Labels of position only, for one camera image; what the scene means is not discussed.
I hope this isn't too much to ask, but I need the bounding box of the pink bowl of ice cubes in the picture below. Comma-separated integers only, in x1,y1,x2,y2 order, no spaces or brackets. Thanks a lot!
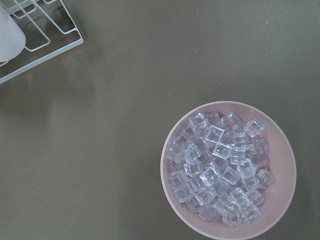
160,101,297,240

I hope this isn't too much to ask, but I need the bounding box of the pink cup in rack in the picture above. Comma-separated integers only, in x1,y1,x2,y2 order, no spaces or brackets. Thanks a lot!
0,6,26,63

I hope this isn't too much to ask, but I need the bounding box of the white wire cup rack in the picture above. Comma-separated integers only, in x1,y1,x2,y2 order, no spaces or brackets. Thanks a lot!
0,0,84,84

